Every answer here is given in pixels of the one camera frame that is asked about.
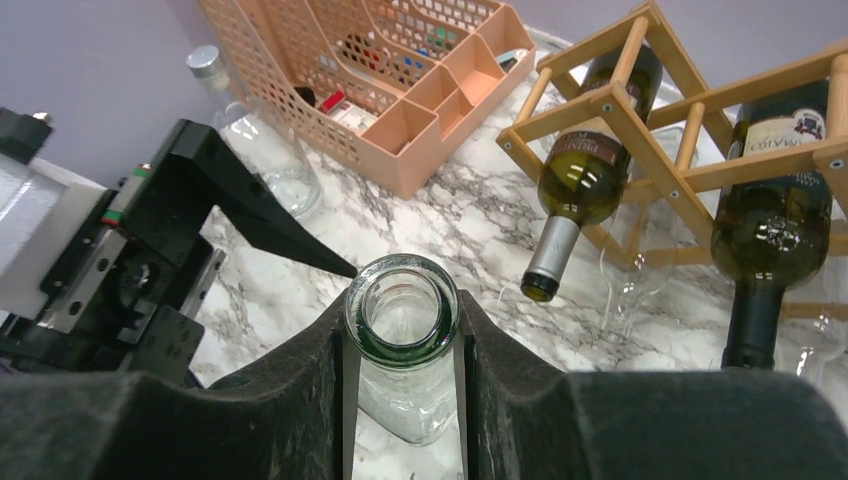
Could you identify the clear square glass bottle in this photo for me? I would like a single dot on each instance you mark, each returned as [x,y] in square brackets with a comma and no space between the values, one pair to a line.
[636,261]

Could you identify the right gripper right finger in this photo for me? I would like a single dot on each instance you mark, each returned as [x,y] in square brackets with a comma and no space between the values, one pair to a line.
[522,418]

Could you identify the wooden wine rack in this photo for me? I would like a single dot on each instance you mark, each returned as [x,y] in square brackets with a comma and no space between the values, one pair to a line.
[665,145]

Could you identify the orange plastic file organizer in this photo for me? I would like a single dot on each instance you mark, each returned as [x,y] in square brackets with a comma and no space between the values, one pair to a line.
[390,89]

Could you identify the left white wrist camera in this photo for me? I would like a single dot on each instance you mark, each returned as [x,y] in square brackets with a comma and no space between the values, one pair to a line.
[42,208]

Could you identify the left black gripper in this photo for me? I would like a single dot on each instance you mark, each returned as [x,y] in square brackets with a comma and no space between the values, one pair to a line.
[116,305]

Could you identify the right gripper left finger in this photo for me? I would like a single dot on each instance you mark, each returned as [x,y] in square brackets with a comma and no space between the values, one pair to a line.
[291,414]

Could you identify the green wine bottle back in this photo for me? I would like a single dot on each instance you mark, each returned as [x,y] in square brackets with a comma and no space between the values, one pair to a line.
[773,234]

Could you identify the round clear glass bottle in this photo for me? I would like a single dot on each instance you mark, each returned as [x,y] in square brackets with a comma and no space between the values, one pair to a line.
[402,314]

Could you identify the green wine bottle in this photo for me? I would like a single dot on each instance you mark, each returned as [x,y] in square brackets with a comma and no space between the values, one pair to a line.
[773,234]
[583,177]

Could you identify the small clear bottle silver cap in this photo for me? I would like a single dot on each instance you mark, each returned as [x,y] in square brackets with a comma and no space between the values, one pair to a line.
[269,148]

